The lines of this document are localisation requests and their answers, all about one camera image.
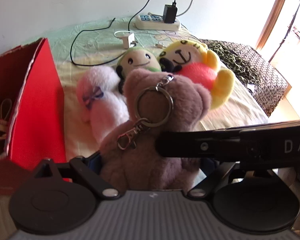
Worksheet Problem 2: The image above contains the pink white plush with bow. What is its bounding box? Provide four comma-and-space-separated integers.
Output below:
76, 66, 129, 143

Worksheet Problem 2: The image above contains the leopard print scarf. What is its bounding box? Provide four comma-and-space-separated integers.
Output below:
208, 42, 259, 86

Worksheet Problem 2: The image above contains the white usb charger plug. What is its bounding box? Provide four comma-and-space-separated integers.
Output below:
121, 33, 137, 49

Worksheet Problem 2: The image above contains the black power adapter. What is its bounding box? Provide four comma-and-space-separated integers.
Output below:
162, 2, 178, 24

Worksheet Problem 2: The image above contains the mauve plush teddy bear keychain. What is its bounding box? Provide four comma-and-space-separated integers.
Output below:
100, 68, 211, 192

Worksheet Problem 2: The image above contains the patterned brown blanket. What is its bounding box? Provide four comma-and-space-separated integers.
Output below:
201, 39, 288, 116

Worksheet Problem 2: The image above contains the white charging cable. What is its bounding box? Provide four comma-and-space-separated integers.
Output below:
114, 29, 198, 49

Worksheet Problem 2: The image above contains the yellow pink plush bear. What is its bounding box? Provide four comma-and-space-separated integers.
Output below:
158, 40, 235, 109

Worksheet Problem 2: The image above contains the white power strip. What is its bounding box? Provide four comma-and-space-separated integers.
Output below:
135, 15, 181, 31

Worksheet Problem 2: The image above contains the black charger cable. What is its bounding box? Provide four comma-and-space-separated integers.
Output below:
70, 0, 177, 67

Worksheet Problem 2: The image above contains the green plush pea doll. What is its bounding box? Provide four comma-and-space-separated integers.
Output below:
115, 47, 161, 94

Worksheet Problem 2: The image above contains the red cardboard box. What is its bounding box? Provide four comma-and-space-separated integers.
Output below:
0, 38, 66, 195

